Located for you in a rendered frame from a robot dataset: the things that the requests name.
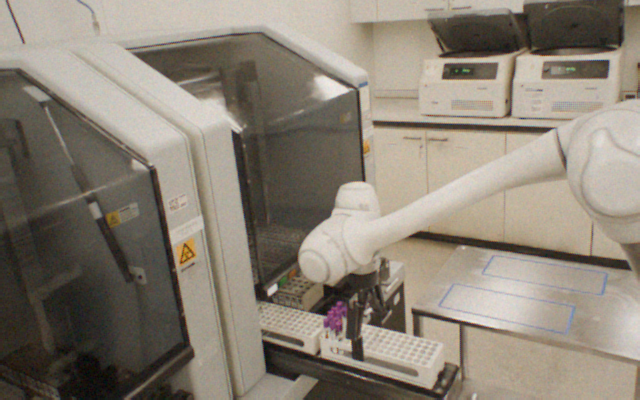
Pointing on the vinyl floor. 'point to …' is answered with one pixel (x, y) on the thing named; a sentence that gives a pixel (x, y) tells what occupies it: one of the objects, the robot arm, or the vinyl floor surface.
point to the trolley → (534, 308)
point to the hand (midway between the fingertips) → (367, 340)
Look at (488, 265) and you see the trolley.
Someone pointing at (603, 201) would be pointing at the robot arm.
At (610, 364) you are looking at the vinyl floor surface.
